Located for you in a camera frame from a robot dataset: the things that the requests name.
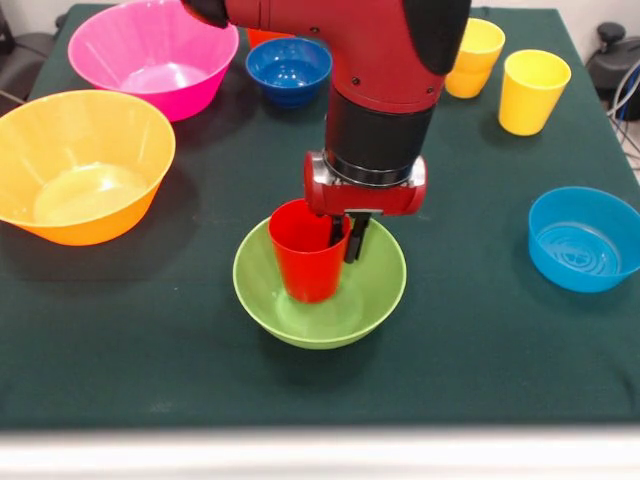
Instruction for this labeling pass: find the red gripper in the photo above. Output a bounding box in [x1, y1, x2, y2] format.
[303, 150, 428, 264]

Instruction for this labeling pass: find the red plastic cup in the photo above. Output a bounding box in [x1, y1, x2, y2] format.
[268, 198, 352, 305]

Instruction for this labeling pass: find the green plastic bowl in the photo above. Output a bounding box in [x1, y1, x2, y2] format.
[232, 215, 407, 350]

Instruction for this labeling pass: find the light blue plastic bowl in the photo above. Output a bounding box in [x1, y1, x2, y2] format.
[527, 186, 640, 294]

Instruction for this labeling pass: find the dark green table cloth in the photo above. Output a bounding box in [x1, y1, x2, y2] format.
[0, 3, 640, 430]

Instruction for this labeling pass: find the dark blue plastic bowl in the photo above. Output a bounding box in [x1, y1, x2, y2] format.
[245, 37, 333, 110]

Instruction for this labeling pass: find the amber yellow plastic cup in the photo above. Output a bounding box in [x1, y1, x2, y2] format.
[443, 62, 495, 99]

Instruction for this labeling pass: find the orange plastic cup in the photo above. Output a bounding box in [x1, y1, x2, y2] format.
[247, 28, 296, 50]

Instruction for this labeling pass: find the large pink plastic bowl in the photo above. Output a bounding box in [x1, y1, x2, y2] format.
[67, 0, 240, 123]

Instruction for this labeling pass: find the large yellow-orange plastic bowl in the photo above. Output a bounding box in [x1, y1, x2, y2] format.
[0, 89, 177, 247]

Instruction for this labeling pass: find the tangle of cables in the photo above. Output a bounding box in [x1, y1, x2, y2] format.
[607, 59, 640, 171]

